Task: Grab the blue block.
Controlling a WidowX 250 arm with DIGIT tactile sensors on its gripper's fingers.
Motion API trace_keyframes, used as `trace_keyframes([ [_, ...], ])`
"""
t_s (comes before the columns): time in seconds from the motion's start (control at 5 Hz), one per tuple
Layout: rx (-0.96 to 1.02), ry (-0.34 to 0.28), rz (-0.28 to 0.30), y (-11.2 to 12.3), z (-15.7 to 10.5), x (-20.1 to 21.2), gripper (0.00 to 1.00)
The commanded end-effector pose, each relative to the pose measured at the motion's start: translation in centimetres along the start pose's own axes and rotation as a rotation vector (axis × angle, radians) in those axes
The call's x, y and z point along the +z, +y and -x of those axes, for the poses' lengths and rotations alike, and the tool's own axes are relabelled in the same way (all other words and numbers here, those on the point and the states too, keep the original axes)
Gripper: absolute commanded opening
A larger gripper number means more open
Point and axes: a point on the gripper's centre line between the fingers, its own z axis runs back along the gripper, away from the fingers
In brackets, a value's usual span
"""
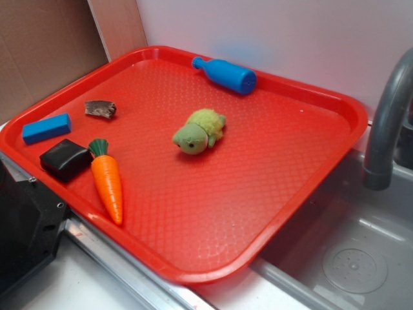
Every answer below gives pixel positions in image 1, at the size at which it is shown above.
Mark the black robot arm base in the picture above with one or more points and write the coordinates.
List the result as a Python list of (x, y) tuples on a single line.
[(32, 220)]

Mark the red plastic tray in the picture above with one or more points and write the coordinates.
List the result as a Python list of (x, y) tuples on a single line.
[(194, 218)]

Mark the black rectangular box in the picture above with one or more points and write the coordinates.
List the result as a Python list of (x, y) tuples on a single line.
[(66, 160)]

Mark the blue plastic toy bottle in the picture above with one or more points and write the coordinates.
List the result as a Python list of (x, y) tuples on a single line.
[(234, 77)]

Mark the orange toy carrot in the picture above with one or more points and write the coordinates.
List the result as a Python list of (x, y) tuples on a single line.
[(107, 179)]

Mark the grey plastic sink basin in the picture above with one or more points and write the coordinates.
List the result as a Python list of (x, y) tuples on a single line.
[(346, 247)]

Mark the blue rectangular block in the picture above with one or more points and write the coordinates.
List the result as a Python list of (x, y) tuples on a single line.
[(46, 128)]

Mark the green plush turtle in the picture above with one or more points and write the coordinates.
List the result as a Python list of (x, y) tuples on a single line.
[(201, 131)]

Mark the brown wood bark piece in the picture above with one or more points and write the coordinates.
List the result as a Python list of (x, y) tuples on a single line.
[(100, 108)]

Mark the grey toy faucet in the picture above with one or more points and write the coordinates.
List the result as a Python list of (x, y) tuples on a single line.
[(390, 138)]

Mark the brown cardboard panel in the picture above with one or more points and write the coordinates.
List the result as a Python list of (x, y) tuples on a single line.
[(46, 45)]

